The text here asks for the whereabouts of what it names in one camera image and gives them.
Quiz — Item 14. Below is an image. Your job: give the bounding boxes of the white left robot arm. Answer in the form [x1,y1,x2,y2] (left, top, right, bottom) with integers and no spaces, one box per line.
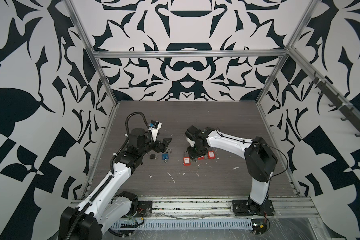
[58,128,172,240]

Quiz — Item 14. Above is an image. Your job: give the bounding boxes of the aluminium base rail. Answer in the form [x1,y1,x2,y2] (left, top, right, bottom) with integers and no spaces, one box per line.
[139,196,320,218]

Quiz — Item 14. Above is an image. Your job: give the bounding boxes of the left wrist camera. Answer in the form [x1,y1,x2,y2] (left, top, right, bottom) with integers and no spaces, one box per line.
[149,121,162,142]

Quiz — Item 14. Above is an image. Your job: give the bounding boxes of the white slotted cable duct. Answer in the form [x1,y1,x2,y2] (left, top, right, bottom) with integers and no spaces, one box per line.
[111,219,253,231]

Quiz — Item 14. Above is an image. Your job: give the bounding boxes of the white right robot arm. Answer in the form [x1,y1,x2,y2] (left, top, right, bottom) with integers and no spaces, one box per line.
[185,126,278,216]

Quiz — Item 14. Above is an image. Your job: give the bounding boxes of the blue padlock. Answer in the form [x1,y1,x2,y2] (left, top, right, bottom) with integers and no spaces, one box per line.
[162,148,172,163]

